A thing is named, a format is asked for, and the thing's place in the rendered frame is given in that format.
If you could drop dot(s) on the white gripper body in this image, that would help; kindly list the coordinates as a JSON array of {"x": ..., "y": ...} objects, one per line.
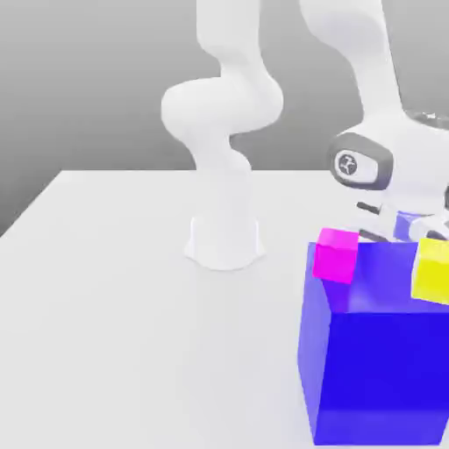
[{"x": 419, "y": 226}]

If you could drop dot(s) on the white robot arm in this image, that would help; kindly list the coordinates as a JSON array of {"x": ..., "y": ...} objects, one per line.
[{"x": 224, "y": 112}]

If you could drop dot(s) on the small yellow cube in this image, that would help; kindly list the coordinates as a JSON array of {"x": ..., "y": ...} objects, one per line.
[{"x": 433, "y": 272}]

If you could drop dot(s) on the small magenta cube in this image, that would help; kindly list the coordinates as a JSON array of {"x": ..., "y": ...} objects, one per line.
[{"x": 335, "y": 261}]

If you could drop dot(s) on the large blue box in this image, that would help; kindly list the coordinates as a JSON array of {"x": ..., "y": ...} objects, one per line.
[{"x": 379, "y": 368}]

